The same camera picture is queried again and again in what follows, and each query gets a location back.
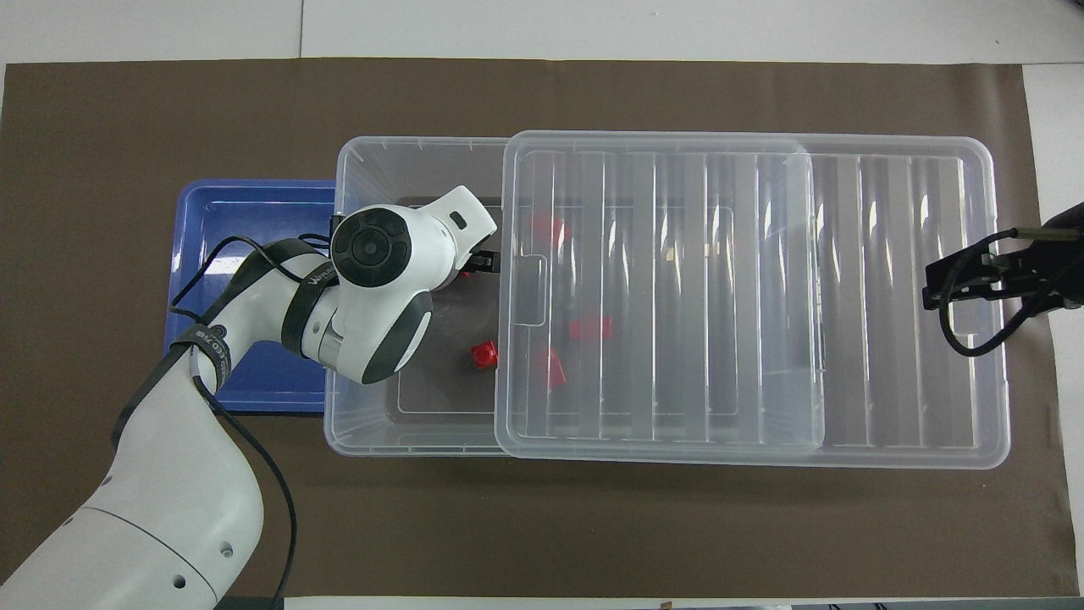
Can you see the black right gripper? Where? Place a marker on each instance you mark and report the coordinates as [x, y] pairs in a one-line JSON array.
[[1069, 254]]

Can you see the clear plastic storage box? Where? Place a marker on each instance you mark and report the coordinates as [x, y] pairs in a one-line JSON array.
[[406, 424]]

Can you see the brown table mat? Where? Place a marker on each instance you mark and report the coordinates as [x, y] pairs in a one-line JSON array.
[[542, 525]]

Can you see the blue plastic tray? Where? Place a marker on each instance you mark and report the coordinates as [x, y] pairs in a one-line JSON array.
[[254, 207]]

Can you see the clear ribbed box lid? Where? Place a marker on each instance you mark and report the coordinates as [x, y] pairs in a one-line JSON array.
[[889, 381]]

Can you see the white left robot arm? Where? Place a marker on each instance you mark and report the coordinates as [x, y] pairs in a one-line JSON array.
[[169, 491]]

